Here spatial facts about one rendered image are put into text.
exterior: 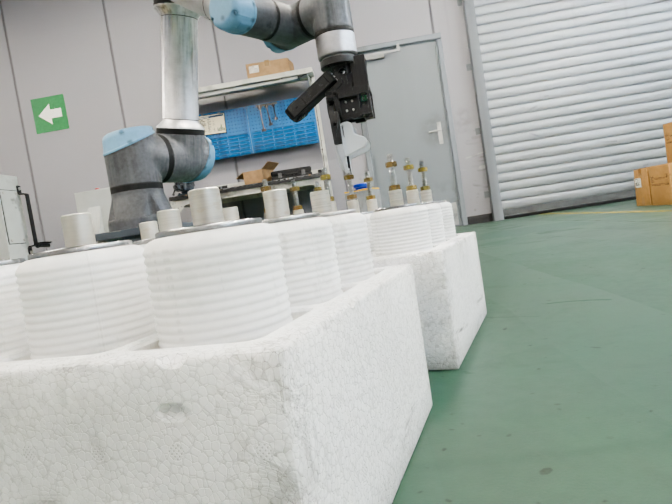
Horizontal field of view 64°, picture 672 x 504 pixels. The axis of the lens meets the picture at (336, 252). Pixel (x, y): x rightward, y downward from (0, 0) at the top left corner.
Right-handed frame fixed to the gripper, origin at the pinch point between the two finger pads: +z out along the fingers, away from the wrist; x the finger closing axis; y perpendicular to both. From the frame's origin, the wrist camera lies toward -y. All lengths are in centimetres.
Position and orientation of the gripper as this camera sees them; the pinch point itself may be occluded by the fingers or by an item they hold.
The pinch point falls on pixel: (343, 167)
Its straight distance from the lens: 104.5
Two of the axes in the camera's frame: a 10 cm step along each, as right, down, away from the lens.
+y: 9.7, -1.4, -1.8
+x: 1.7, -0.8, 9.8
